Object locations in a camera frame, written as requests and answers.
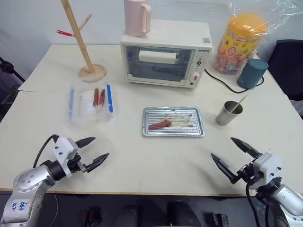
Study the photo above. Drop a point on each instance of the clear plastic bag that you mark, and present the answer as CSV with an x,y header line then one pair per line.
x,y
284,14

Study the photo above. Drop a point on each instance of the black tripod stand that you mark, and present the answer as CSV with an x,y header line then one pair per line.
x,y
7,82

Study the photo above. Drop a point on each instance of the thin grey rod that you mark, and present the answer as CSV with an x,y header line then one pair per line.
x,y
240,102

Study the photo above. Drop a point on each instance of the black chair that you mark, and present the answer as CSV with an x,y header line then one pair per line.
x,y
291,71

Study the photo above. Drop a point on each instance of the clear container with blue clips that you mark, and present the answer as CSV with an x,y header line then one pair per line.
x,y
80,113

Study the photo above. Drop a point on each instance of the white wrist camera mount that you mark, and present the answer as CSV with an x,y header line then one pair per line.
x,y
62,149
270,165

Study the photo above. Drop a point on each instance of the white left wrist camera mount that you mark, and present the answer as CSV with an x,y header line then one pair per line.
x,y
62,149

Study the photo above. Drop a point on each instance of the metal baking tray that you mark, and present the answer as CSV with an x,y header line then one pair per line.
x,y
189,132

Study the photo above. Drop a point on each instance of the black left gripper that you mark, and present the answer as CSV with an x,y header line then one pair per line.
x,y
75,164

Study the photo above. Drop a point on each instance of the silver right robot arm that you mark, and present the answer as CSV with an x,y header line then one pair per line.
x,y
286,201

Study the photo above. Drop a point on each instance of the white toaster oven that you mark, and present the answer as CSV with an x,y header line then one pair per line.
x,y
163,35

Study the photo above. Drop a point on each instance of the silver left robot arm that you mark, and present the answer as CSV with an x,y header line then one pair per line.
x,y
26,182

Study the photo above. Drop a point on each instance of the wooden mug tree stand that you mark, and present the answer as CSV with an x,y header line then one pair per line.
x,y
92,72

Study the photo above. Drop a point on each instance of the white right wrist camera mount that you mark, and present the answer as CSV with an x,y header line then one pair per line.
x,y
270,165

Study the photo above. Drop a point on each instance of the red stick on mug tree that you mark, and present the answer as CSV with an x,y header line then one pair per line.
x,y
65,33

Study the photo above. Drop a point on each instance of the pink plastic pitcher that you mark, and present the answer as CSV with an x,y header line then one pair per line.
x,y
135,16

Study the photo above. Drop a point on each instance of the teal plastic cup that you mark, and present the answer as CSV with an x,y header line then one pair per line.
x,y
251,73

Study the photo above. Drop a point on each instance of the red sausage on skewer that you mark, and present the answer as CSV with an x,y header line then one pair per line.
x,y
102,97
95,97

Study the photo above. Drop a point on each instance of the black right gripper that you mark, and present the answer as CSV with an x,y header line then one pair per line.
x,y
248,174

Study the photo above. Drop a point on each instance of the candy jar with yellow lid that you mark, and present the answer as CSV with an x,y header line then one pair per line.
x,y
236,47

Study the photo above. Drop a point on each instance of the stainless steel cup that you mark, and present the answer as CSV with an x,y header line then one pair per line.
x,y
226,118

